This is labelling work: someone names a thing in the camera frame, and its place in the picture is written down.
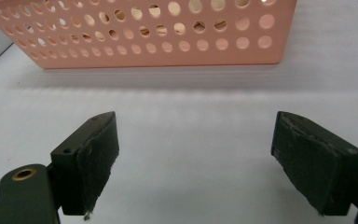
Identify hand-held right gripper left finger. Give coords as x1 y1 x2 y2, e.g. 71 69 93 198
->
49 110 120 220

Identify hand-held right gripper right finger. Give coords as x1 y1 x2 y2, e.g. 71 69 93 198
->
269 110 358 217

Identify pink perforated plastic basket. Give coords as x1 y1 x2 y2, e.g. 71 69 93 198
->
0 0 298 70

